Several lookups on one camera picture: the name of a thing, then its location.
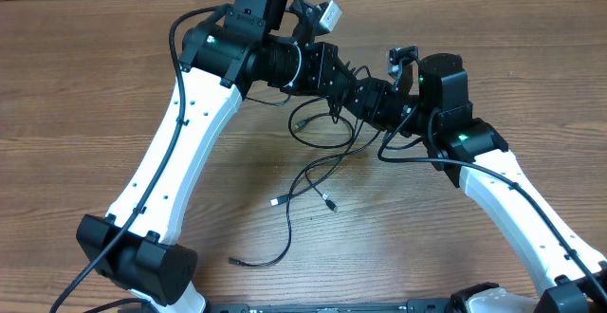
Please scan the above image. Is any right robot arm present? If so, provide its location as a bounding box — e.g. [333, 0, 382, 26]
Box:
[345, 48, 606, 312]

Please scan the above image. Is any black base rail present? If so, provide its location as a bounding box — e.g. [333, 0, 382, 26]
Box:
[118, 298, 540, 313]

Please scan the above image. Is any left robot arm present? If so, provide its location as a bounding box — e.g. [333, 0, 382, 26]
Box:
[76, 0, 355, 312]

